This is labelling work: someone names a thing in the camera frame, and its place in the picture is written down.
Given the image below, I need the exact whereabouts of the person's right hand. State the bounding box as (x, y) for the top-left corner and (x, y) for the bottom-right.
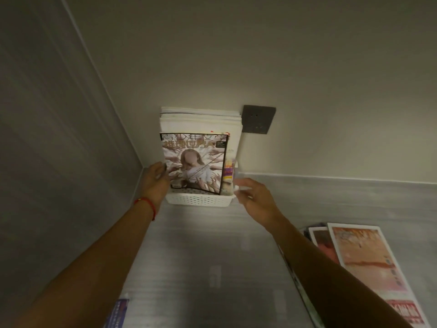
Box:
(234, 178), (289, 236)

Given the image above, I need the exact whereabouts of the person's left hand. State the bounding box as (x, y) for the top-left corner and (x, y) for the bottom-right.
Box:
(136, 162), (171, 213)

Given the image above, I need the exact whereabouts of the magazine with pale figure cover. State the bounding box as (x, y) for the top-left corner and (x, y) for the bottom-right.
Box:
(159, 132), (229, 196)

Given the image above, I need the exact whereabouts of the person's left forearm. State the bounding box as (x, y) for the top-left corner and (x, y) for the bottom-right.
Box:
(0, 201), (156, 328)

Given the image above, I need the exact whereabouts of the magazine with yellow cover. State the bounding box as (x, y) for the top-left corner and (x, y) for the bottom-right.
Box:
(220, 156), (237, 197)

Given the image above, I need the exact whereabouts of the white plastic basket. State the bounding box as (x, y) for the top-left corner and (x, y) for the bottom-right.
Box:
(165, 161), (240, 207)

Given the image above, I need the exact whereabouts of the stack of white magazines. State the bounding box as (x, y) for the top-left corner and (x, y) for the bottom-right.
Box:
(159, 106), (244, 168)

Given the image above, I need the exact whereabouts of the magazine with dark cover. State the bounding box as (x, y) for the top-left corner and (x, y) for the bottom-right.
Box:
(300, 223), (328, 242)

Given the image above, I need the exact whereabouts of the magazine with red cover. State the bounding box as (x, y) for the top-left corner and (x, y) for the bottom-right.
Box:
(308, 227), (343, 267)

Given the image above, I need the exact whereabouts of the glossy magazine with colourful edge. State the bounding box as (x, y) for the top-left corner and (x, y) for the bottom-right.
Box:
(278, 245), (323, 328)

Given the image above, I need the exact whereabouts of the magazine with orange cover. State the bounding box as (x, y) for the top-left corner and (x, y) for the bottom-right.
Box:
(327, 222), (431, 328)

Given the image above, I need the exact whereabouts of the blue cover booklet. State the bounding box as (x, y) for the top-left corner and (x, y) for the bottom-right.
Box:
(108, 292), (131, 328)

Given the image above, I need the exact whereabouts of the red string bracelet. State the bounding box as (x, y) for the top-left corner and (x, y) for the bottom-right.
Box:
(134, 197), (157, 222)

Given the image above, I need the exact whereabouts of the dark grey wall socket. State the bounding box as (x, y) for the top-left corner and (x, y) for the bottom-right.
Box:
(241, 105), (277, 135)

